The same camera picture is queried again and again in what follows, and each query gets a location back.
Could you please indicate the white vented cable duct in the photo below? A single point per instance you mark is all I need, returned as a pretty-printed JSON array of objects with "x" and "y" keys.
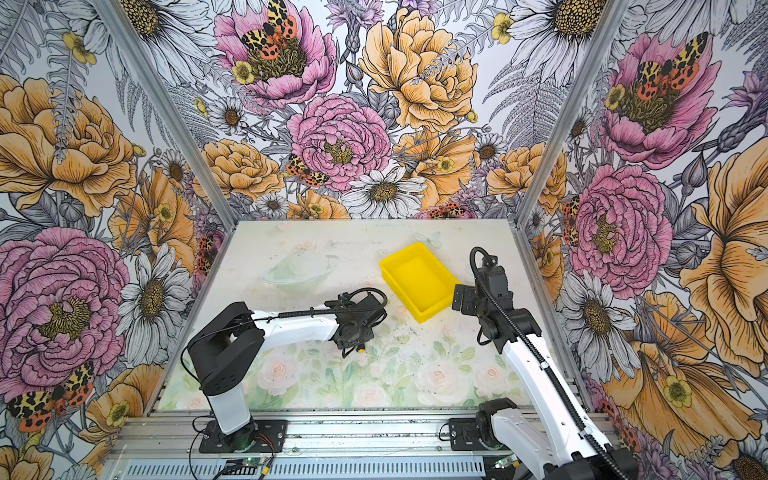
[{"x": 456, "y": 467}]

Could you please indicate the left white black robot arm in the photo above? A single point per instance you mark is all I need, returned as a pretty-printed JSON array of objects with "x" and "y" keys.
[{"x": 223, "y": 351}]

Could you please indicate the green circuit board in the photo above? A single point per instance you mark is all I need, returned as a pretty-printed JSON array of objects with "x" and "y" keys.
[
  {"x": 250, "y": 467},
  {"x": 509, "y": 461}
]

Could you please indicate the aluminium rail frame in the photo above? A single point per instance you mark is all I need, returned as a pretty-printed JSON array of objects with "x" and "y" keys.
[{"x": 309, "y": 434}]

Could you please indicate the right green circuit board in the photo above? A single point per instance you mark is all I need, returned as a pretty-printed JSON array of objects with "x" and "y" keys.
[{"x": 509, "y": 461}]

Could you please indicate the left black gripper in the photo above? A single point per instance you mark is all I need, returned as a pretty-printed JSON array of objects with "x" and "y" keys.
[{"x": 367, "y": 335}]

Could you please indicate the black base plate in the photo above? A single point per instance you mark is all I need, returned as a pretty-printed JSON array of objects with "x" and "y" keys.
[
  {"x": 464, "y": 435},
  {"x": 259, "y": 436}
]

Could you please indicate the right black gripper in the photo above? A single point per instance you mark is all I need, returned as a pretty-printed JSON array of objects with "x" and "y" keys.
[{"x": 468, "y": 296}]

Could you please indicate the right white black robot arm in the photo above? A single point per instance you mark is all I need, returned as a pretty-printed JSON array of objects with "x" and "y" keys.
[{"x": 565, "y": 443}]

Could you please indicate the yellow plastic bin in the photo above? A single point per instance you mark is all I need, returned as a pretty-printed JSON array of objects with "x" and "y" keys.
[{"x": 419, "y": 280}]

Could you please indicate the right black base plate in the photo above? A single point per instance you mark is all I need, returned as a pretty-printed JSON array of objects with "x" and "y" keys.
[{"x": 464, "y": 435}]

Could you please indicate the left green circuit board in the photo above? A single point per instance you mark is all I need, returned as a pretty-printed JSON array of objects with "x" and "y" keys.
[{"x": 250, "y": 467}]

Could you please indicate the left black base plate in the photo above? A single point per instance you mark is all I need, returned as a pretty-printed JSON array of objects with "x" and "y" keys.
[{"x": 259, "y": 436}]

